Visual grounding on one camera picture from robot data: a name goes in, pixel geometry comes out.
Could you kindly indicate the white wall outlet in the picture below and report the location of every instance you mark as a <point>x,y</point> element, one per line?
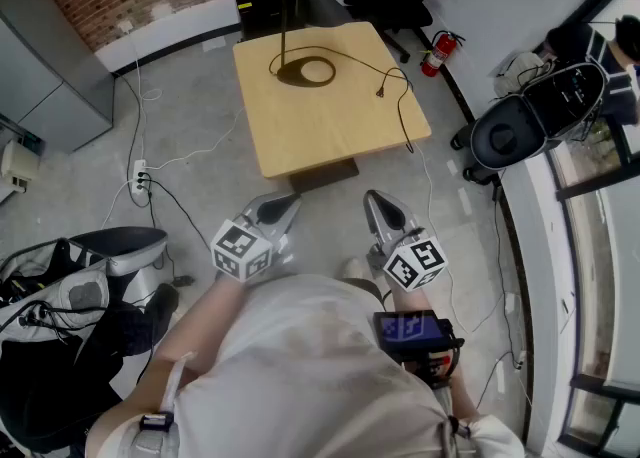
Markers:
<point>125,25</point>

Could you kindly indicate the person's right forearm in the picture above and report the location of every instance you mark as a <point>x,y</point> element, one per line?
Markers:
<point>410,301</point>

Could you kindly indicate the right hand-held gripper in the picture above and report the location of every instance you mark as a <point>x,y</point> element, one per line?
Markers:
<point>412,263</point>

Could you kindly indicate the square wooden table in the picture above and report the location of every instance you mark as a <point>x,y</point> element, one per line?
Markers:
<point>400,111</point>

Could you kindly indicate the person's left forearm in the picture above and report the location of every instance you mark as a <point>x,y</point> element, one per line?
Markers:
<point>190,336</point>

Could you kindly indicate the black desk lamp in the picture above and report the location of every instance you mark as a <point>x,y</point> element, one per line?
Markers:
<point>300,77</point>

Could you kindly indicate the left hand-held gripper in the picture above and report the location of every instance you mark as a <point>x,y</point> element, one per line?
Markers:
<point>240,253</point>

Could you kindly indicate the grey metal cabinet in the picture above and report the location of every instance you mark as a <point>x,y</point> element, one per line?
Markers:
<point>50,71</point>

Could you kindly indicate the red fire extinguisher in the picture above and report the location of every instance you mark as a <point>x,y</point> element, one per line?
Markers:
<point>436,56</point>

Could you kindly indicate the pile of black clothing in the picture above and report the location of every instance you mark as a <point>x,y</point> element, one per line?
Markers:
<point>60,376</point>

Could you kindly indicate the dark window frame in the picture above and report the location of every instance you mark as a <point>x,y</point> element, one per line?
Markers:
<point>620,146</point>

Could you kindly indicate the person's light shoe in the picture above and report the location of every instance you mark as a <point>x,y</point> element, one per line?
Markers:
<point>356,268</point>

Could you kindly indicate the beige backpack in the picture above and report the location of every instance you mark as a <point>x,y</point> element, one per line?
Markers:
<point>522,71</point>

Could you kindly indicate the person's white shirt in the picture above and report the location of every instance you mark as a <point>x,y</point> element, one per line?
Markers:
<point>310,371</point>

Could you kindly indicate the black waist-mounted monitor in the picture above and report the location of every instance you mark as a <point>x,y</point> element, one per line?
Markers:
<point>407,330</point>

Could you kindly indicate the white power strip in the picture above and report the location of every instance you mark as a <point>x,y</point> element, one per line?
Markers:
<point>139,176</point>

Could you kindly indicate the white box appliance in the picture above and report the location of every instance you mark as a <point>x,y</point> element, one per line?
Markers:
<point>17,163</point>

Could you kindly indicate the black computer case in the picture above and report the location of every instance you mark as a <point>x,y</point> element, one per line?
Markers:
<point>260,8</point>

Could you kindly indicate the black power adapter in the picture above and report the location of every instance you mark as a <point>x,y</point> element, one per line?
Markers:
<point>182,280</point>

